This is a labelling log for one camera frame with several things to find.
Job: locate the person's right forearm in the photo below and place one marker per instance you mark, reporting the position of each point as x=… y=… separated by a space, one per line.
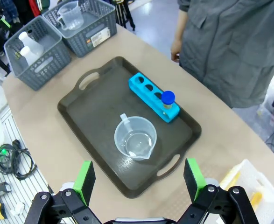
x=183 y=23

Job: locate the grey basket with label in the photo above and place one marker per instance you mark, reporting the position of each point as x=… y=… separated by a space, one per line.
x=90 y=39

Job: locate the white plastic basket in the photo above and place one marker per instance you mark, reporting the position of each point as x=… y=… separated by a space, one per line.
x=251 y=177

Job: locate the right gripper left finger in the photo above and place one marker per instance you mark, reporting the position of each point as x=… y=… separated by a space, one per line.
x=85 y=184

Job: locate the person in grey jacket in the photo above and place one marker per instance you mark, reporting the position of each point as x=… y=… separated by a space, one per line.
x=232 y=46

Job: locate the person's right hand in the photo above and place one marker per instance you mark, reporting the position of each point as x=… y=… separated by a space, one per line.
x=176 y=50

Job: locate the dark brown serving tray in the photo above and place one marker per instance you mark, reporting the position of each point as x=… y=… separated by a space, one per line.
x=97 y=116

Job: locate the yellow test tube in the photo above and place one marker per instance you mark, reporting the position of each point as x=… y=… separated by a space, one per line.
x=256 y=198

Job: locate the white plastic flask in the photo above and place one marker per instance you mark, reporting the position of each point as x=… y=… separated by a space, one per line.
x=33 y=45
x=29 y=56

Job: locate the test tube with blue cap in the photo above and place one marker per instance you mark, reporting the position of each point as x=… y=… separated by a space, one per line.
x=168 y=99

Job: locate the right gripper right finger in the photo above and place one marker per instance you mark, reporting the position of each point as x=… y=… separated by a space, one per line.
x=194 y=179

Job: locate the blue test tube rack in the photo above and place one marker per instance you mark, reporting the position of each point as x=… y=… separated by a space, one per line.
x=148 y=95

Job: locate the grey basket holding flasks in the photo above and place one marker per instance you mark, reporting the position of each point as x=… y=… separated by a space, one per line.
x=41 y=67

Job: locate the clear plastic measuring cup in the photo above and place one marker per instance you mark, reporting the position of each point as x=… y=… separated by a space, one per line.
x=72 y=16
x=136 y=140

